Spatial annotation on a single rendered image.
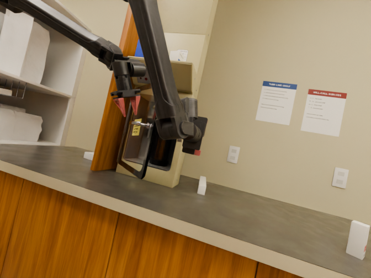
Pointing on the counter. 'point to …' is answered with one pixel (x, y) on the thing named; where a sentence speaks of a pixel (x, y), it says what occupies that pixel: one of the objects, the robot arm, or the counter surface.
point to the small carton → (176, 55)
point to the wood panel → (112, 134)
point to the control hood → (185, 83)
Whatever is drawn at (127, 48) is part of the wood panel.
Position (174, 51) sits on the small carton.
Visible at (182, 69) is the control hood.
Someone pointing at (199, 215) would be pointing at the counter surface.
